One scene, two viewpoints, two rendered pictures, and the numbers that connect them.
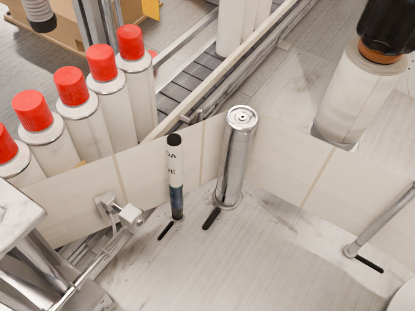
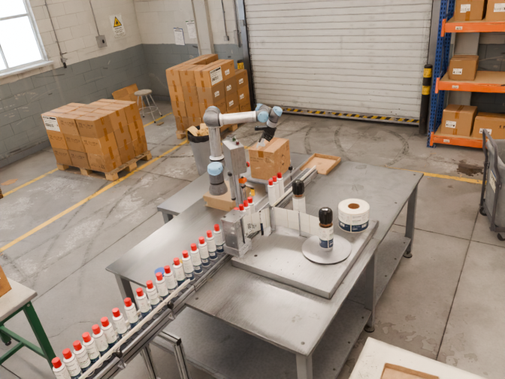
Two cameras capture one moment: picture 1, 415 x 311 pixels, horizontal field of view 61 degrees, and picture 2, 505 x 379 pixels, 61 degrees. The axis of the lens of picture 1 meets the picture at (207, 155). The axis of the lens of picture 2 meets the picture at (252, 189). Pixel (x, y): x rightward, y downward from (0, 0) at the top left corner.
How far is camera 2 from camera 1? 2.47 m
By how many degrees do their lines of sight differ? 26
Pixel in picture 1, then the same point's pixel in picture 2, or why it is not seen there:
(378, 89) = (299, 202)
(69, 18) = (228, 201)
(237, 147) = (271, 213)
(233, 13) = (271, 193)
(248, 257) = (278, 238)
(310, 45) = not seen: hidden behind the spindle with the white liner
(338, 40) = (309, 198)
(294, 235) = (288, 234)
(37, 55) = (218, 213)
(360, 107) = (298, 207)
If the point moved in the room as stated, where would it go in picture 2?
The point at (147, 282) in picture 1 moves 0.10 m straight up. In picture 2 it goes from (258, 244) to (256, 231)
